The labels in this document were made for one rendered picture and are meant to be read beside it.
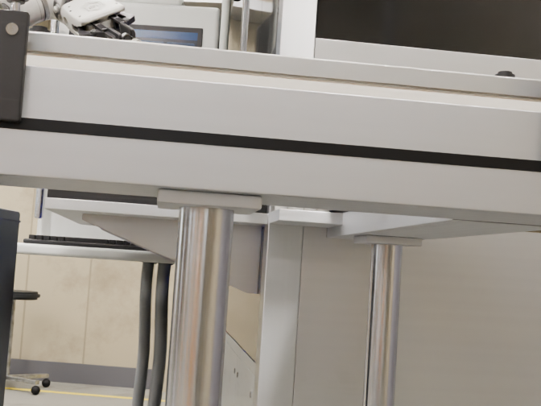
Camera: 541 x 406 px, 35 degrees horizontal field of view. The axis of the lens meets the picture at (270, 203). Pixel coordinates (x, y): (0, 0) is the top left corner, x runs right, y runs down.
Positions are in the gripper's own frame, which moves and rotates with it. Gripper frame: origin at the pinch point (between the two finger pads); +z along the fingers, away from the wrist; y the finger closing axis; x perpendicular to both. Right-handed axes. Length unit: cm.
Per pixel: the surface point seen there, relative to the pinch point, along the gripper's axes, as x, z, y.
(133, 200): 20.8, 20.2, -13.7
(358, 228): 9, 63, 1
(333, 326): 39, 55, 4
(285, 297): 34, 48, -1
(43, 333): 314, -245, 51
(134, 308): 300, -213, 99
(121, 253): 76, -26, 5
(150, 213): 21.2, 25.2, -13.4
